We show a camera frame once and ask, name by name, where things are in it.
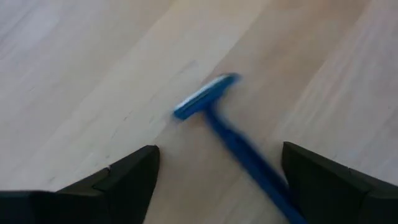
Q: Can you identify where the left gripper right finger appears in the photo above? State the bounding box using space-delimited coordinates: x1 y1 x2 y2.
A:
281 141 398 224

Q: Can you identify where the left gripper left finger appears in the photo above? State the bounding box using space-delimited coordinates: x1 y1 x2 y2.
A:
0 144 161 224

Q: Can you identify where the blue disposable razor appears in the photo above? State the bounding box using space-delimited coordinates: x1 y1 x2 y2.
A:
172 72 308 224

